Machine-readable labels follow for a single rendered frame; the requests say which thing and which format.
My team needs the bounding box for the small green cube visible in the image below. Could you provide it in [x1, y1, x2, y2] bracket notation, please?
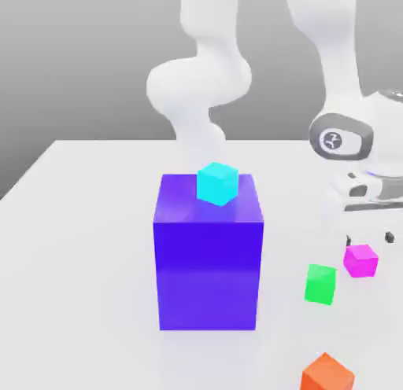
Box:
[304, 263, 338, 307]

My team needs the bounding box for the large blue box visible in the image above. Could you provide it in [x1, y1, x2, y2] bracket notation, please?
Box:
[152, 173, 264, 332]

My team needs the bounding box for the small magenta cube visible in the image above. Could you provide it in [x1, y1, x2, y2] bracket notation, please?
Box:
[342, 243, 379, 278]

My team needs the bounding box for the small orange cube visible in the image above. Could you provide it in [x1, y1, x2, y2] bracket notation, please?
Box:
[299, 351, 356, 390]

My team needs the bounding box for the small cyan cube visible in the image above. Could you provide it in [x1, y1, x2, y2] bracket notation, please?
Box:
[196, 161, 239, 208]

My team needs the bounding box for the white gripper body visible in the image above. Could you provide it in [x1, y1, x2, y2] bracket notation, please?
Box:
[324, 197, 403, 237]

